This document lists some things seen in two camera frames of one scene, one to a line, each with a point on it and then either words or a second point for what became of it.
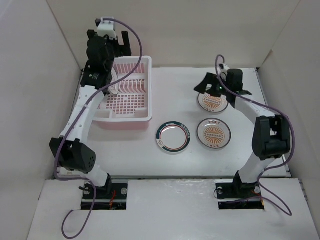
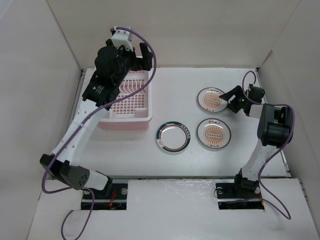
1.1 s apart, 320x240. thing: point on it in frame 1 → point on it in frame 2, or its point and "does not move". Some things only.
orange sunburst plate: (212, 104) does not move
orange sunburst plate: (213, 133) does not move
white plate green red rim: (173, 137) does not move
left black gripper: (120, 51) → (144, 63)
